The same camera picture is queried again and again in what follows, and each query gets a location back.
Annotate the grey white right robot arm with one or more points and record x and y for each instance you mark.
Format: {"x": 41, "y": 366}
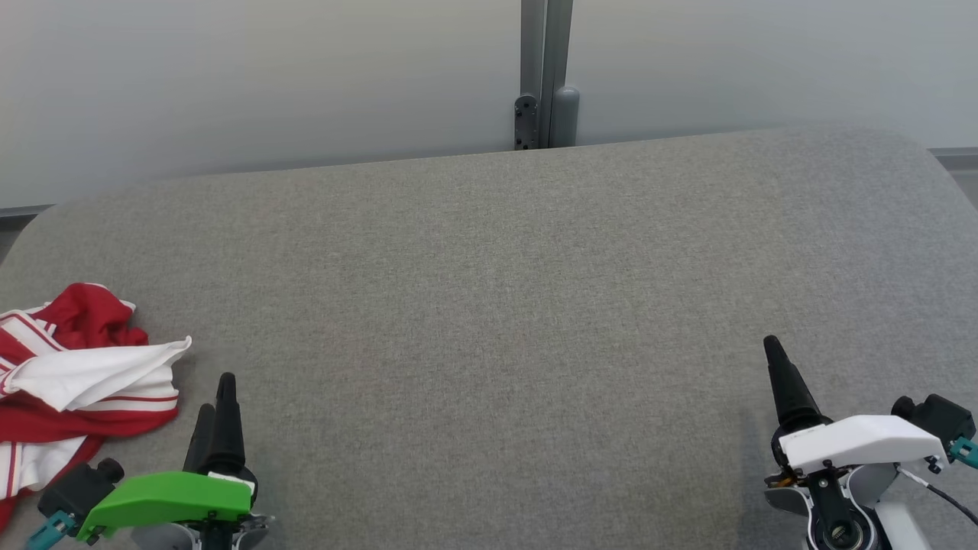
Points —
{"x": 901, "y": 527}

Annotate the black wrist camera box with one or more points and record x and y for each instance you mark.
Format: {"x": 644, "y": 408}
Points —
{"x": 76, "y": 489}
{"x": 940, "y": 416}

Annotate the red white basketball jersey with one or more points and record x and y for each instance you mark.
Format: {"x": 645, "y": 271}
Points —
{"x": 84, "y": 374}

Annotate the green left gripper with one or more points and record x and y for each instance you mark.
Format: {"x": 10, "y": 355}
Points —
{"x": 176, "y": 496}

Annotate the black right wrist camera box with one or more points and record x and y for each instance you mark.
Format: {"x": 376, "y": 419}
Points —
{"x": 940, "y": 416}

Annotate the teal camera connector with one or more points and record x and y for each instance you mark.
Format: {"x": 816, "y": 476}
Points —
{"x": 50, "y": 531}
{"x": 966, "y": 452}

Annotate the teal left camera connector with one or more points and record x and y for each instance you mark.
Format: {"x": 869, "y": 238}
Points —
{"x": 50, "y": 531}

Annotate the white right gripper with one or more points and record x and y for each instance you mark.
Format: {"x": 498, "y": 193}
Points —
{"x": 863, "y": 439}

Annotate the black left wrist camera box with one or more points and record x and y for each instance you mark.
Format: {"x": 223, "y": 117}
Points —
{"x": 76, "y": 489}

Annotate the grey fabric sofa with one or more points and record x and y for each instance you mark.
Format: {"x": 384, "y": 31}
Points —
{"x": 489, "y": 305}

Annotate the teal right camera connector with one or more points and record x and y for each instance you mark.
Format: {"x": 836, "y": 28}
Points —
{"x": 966, "y": 452}

